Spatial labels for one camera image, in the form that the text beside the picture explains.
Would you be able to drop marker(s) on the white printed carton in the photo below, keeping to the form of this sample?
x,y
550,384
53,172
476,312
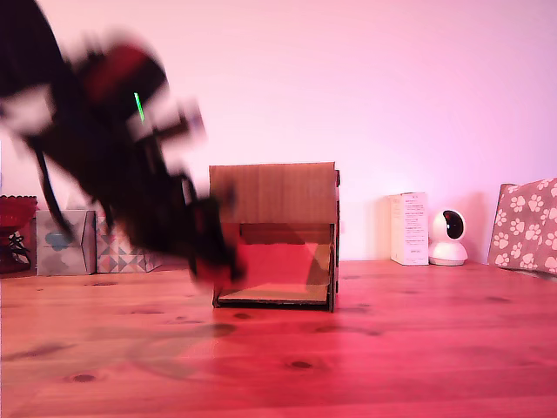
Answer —
x,y
411,228

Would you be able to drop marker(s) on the paw print cushion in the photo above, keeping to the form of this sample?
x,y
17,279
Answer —
x,y
524,224

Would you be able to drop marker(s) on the small white round camera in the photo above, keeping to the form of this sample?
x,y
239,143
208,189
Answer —
x,y
447,253

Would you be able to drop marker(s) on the red glass bowl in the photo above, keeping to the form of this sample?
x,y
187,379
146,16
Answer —
x,y
13,211

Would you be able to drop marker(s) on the cardboard dice tower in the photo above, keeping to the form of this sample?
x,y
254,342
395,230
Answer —
x,y
283,191

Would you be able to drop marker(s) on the triangle pattern tissue box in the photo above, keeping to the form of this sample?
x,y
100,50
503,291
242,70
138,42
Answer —
x,y
124,261

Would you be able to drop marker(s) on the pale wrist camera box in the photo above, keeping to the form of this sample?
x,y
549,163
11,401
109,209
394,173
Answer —
x,y
193,122

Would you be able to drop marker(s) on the cloud print tissue box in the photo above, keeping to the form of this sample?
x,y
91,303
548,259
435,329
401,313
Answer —
x,y
50,257

